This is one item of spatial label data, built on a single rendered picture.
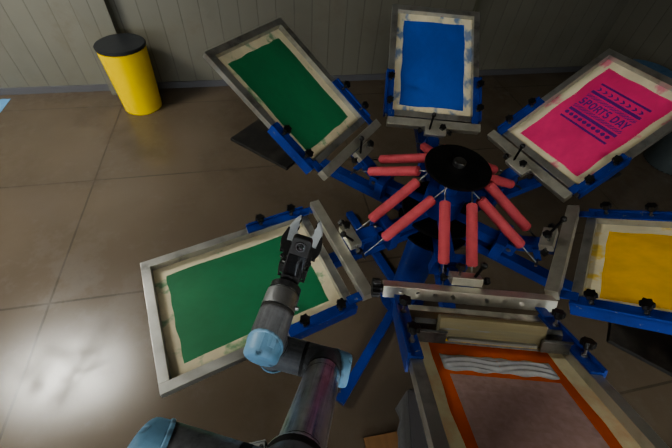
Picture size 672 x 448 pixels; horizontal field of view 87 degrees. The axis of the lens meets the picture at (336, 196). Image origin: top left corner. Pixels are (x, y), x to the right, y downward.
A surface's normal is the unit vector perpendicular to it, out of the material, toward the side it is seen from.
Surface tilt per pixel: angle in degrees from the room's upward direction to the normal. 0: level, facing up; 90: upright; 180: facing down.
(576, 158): 32
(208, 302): 0
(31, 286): 0
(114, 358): 0
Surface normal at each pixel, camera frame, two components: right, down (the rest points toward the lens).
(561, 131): -0.42, -0.42
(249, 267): 0.07, -0.67
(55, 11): 0.19, 0.73
